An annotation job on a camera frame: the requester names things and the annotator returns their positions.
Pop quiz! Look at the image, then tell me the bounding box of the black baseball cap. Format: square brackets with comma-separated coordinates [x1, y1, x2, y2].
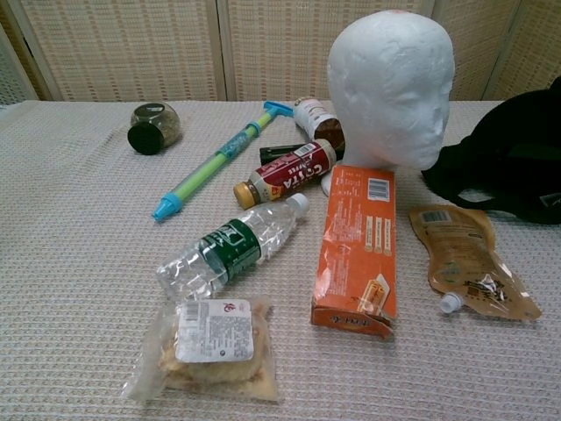
[420, 75, 561, 225]

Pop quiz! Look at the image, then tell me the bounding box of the white foam mannequin head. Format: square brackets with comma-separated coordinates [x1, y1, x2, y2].
[320, 10, 455, 196]

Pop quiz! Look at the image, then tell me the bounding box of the red Costa coffee bottle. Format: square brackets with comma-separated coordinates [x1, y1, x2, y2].
[232, 139, 337, 210]

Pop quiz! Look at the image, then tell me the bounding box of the small black box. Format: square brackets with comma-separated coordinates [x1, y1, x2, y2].
[259, 143, 307, 167]

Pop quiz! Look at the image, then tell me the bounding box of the clear water bottle green label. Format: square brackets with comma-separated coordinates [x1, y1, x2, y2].
[155, 192, 310, 303]

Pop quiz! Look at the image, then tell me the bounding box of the green blue water pump toy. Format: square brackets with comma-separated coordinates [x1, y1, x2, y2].
[151, 100, 290, 223]

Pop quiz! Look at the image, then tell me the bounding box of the orange cardboard snack box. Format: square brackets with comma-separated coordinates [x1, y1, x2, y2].
[309, 164, 398, 341]

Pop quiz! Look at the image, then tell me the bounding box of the white brown drink bottle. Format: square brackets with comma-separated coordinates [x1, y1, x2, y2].
[292, 96, 346, 155]

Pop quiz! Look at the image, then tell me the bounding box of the glass jar black lid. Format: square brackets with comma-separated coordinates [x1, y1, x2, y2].
[126, 103, 182, 156]

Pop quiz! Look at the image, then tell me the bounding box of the bagged pastry with white label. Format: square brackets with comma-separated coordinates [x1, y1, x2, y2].
[121, 294, 281, 404]

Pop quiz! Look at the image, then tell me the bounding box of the brown spouted drink pouch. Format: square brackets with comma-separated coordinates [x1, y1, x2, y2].
[407, 203, 543, 323]

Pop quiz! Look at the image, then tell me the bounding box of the woven folding screen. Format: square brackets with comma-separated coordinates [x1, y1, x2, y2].
[0, 0, 561, 106]

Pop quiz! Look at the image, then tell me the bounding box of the beige woven tablecloth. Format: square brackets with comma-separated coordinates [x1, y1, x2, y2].
[0, 98, 561, 421]

